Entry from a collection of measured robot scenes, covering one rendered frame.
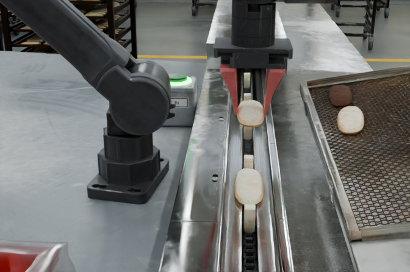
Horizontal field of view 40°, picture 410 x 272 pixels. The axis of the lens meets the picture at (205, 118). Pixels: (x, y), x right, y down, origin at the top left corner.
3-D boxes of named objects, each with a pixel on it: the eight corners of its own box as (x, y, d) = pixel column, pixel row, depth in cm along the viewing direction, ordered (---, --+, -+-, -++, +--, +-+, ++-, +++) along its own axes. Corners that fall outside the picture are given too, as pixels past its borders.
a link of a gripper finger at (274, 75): (282, 122, 75) (286, 53, 72) (229, 121, 75) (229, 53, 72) (279, 106, 81) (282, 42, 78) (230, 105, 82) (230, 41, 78)
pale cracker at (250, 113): (237, 103, 83) (237, 96, 83) (263, 103, 83) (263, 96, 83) (236, 127, 74) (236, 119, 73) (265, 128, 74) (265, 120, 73)
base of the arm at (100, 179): (118, 161, 88) (85, 197, 77) (115, 113, 85) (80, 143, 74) (171, 167, 86) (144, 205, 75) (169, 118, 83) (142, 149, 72)
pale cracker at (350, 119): (337, 110, 88) (337, 103, 87) (362, 108, 87) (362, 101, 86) (337, 135, 79) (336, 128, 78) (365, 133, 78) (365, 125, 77)
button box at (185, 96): (160, 128, 110) (159, 74, 107) (201, 129, 110) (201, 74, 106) (154, 145, 103) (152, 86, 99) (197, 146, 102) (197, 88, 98)
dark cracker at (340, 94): (326, 89, 98) (326, 82, 98) (349, 86, 98) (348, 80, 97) (330, 108, 89) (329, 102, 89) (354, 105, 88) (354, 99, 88)
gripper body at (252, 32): (292, 63, 72) (296, 5, 69) (213, 62, 73) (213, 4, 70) (288, 51, 78) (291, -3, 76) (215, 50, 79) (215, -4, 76)
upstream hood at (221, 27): (224, -6, 241) (224, -26, 238) (266, -5, 240) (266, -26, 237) (205, 75, 124) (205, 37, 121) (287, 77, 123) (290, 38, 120)
